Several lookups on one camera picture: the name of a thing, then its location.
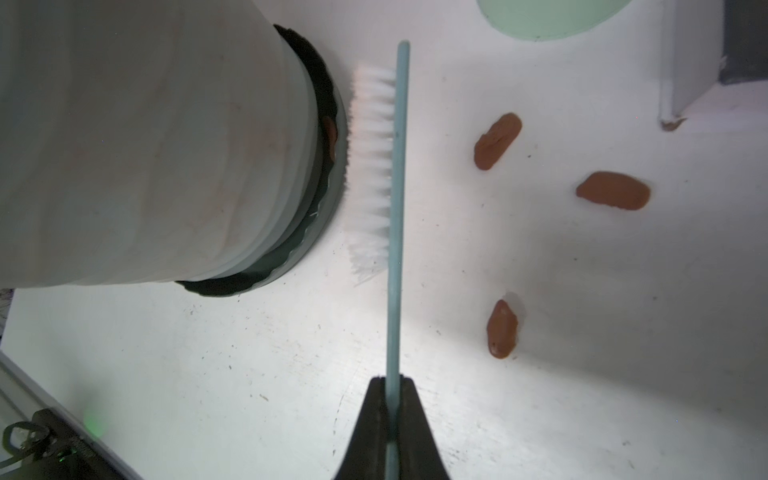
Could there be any black pot saucer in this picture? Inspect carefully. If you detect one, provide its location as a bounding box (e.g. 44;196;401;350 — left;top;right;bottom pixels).
178;24;347;297

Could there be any grey notebook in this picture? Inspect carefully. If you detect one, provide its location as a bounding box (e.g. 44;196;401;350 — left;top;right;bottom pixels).
658;0;768;131

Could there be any dried mud flake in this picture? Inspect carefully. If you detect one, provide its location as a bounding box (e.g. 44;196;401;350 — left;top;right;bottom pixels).
575;171;651;211
474;113;523;171
486;299;519;359

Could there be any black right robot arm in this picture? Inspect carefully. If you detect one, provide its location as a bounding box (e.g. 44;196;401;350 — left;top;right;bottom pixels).
1;376;449;479

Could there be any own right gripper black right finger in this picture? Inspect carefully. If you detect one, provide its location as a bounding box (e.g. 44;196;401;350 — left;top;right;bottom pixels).
397;376;450;480

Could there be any white ceramic pot with soil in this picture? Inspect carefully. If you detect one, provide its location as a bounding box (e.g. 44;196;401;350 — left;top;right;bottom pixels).
1;1;319;289

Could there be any green pencil cup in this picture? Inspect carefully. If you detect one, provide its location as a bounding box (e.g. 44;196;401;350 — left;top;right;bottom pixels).
477;0;630;41

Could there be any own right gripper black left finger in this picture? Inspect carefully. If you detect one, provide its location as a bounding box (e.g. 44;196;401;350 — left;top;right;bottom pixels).
334;377;388;480

